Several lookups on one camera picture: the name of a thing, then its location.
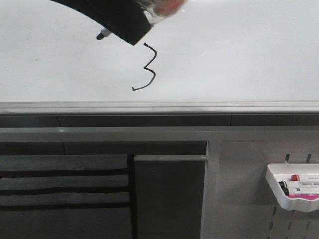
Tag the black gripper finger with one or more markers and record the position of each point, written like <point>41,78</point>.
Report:
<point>124,18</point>

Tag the white black dry-erase marker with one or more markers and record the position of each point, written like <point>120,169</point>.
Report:
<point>158,10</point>

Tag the white whiteboard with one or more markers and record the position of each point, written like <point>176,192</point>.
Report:
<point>210,51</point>

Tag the dark grey flat panel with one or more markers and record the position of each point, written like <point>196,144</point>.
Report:
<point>170,192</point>

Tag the grey fabric pocket organizer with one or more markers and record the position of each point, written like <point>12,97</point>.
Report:
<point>68,197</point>

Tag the grey metal pegboard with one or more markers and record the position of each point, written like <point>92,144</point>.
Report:
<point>247,208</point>

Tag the upper black capped marker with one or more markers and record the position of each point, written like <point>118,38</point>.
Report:
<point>298,184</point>

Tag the black capped marker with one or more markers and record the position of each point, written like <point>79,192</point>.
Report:
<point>298,184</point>
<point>301,191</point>

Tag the red capped marker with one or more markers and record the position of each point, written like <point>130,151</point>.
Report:
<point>305,177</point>

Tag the lower black capped marker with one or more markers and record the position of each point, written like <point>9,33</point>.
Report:
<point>301,191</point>

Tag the white plastic marker tray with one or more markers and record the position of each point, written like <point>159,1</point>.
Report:
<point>277,172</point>

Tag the pink eraser in tray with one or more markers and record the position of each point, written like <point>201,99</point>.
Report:
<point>307,197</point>

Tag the grey whiteboard bottom frame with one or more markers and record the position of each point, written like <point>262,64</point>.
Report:
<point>142,114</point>

